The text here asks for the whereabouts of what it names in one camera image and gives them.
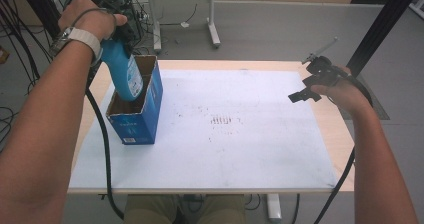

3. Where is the black metal frame post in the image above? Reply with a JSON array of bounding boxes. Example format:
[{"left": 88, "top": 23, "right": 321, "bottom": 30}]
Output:
[
  {"left": 15, "top": 0, "right": 68, "bottom": 40},
  {"left": 344, "top": 0, "right": 424, "bottom": 78}
]

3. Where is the white wrist watch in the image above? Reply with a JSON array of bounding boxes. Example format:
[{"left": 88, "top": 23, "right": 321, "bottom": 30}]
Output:
[{"left": 49, "top": 26, "right": 103, "bottom": 67}]

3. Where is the white table mat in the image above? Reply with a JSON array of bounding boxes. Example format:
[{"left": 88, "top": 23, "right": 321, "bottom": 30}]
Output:
[{"left": 67, "top": 68, "right": 338, "bottom": 190}]

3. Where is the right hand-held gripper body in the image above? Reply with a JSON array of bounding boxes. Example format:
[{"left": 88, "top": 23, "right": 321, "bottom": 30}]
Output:
[{"left": 301, "top": 36, "right": 352, "bottom": 88}]

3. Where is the person's right hand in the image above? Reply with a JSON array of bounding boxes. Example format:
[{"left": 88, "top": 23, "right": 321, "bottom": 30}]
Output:
[{"left": 309, "top": 65, "right": 373, "bottom": 116}]

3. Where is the thick black gripper cable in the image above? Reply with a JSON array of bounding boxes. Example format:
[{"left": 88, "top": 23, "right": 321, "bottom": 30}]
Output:
[
  {"left": 84, "top": 63, "right": 127, "bottom": 221},
  {"left": 313, "top": 73, "right": 375, "bottom": 224}
]

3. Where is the thick black left gripper cable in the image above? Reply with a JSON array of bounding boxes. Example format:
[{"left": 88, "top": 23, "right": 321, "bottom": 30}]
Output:
[{"left": 84, "top": 63, "right": 127, "bottom": 221}]

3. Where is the thin black wrist cord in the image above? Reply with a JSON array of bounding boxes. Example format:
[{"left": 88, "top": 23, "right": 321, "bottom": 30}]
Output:
[{"left": 70, "top": 6, "right": 118, "bottom": 30}]

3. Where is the person's leg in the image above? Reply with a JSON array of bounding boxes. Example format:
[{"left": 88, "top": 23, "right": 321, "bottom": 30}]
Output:
[
  {"left": 202, "top": 194, "right": 248, "bottom": 224},
  {"left": 123, "top": 194, "right": 180, "bottom": 224}
]

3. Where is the blue cardboard box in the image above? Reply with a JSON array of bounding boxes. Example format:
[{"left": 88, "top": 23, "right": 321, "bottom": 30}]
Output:
[{"left": 105, "top": 54, "right": 164, "bottom": 146}]

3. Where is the black computer tower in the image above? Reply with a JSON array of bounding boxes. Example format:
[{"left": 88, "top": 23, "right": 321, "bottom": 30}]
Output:
[{"left": 101, "top": 0, "right": 144, "bottom": 42}]

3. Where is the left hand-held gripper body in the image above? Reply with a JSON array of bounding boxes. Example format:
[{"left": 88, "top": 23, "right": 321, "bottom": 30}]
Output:
[{"left": 64, "top": 0, "right": 135, "bottom": 30}]

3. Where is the person's left hand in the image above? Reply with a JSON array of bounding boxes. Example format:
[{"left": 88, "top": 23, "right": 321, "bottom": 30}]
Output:
[{"left": 57, "top": 0, "right": 129, "bottom": 42}]

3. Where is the person's right leg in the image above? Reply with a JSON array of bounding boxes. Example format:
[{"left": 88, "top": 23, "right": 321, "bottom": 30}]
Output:
[{"left": 202, "top": 194, "right": 248, "bottom": 224}]

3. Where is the thick black right gripper cable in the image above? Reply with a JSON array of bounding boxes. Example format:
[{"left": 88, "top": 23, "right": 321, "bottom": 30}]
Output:
[{"left": 313, "top": 73, "right": 375, "bottom": 224}]

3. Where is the blue bottle with white cap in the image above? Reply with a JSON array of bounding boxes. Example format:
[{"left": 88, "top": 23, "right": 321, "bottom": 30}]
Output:
[{"left": 99, "top": 38, "right": 145, "bottom": 102}]

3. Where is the person's left leg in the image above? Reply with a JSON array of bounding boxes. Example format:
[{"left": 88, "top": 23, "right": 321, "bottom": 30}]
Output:
[{"left": 123, "top": 194, "right": 180, "bottom": 224}]

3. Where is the bundle of black floor cables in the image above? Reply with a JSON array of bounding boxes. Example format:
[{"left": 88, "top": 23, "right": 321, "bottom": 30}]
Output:
[{"left": 0, "top": 0, "right": 59, "bottom": 145}]

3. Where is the white frame desk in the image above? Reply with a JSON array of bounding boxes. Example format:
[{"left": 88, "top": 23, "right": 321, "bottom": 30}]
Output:
[{"left": 127, "top": 0, "right": 249, "bottom": 53}]

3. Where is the white table leg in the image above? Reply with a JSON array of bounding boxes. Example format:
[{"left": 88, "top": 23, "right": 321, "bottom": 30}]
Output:
[{"left": 265, "top": 193, "right": 283, "bottom": 224}]

